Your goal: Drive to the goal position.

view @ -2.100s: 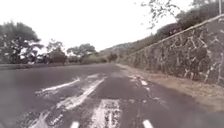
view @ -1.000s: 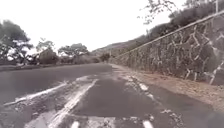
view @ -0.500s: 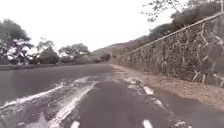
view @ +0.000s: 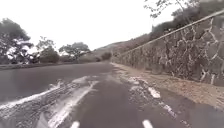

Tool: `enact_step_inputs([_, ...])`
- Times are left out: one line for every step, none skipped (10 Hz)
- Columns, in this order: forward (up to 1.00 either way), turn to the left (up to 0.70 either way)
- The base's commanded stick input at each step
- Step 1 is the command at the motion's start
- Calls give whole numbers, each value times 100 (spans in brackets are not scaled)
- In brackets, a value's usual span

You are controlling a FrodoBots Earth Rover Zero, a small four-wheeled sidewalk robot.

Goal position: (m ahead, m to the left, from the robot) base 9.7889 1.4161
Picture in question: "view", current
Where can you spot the bushy hillside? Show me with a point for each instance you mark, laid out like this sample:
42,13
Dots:
123,46

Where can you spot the grey asphalt road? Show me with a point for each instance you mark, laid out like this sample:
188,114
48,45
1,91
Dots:
106,103

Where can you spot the worn white painted line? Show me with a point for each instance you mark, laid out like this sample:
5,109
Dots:
153,92
66,106

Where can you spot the robot's own part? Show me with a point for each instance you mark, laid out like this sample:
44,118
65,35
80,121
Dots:
147,124
75,125

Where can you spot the sandy dirt verge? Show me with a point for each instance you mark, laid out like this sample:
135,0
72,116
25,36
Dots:
186,88

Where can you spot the row of trees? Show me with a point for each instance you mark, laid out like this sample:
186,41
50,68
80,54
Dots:
11,36

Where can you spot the stone retaining wall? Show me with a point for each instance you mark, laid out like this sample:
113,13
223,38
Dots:
186,50

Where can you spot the trees above wall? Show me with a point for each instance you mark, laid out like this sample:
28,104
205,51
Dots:
190,15

